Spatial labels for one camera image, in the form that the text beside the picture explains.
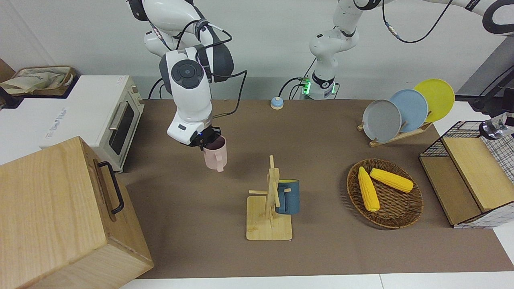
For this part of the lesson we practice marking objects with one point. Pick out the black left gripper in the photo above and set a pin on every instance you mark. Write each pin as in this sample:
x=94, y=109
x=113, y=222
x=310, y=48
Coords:
x=508, y=102

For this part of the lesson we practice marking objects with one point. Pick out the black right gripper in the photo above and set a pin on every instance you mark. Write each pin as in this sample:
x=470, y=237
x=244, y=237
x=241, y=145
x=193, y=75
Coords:
x=205, y=135

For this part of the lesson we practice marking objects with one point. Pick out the pink ceramic mug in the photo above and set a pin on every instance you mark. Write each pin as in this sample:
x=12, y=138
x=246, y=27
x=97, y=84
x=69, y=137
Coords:
x=215, y=156

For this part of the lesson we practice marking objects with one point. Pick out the white bottle with metal base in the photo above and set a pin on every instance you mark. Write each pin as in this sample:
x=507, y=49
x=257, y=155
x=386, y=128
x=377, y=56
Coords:
x=492, y=127

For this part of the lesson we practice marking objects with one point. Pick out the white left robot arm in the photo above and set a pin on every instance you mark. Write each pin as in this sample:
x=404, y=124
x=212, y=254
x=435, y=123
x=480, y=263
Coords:
x=325, y=44

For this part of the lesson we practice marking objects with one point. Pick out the dark grey slanted beam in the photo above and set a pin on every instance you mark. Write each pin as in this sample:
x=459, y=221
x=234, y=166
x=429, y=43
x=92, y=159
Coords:
x=482, y=68

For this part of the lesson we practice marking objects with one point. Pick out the yellow plate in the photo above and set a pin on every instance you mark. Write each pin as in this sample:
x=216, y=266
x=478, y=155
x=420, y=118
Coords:
x=439, y=96

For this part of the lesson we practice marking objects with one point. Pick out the small blue round bell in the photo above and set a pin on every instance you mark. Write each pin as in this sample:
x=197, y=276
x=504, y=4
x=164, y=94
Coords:
x=277, y=103

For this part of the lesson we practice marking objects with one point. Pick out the light blue plate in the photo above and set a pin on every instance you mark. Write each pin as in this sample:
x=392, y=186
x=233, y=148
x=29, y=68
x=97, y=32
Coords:
x=413, y=106

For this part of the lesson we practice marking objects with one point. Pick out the dark blue ceramic mug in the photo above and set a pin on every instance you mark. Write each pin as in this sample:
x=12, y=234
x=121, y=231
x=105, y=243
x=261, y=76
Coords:
x=290, y=198

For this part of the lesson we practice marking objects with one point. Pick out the wooden mug tree stand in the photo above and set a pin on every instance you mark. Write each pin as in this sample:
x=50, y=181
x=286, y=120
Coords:
x=267, y=226

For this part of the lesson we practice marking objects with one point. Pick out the white toaster oven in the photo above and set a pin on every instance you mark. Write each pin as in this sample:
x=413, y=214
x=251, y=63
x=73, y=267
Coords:
x=92, y=108

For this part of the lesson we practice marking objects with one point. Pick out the wooden plate rack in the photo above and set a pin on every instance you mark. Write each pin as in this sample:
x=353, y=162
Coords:
x=395, y=137

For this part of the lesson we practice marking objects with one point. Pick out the grey plate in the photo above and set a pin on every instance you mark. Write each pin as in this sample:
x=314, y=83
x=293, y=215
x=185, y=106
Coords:
x=381, y=120

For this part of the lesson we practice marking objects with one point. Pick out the yellow corn cob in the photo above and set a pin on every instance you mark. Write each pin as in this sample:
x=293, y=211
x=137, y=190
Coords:
x=391, y=180
x=367, y=188

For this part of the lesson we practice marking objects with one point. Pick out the round brown wicker basket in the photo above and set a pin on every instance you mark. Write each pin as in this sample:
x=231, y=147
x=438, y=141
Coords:
x=397, y=204

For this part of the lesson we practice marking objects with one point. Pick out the brown table mat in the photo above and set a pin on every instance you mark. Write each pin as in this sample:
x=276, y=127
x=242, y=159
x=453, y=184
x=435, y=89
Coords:
x=321, y=249

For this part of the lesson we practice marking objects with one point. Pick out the wooden cabinet box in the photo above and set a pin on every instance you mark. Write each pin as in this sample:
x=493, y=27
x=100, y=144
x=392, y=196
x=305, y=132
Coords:
x=48, y=216

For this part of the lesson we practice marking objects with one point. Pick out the beige cloth bag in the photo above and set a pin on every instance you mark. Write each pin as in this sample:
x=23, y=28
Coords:
x=36, y=80

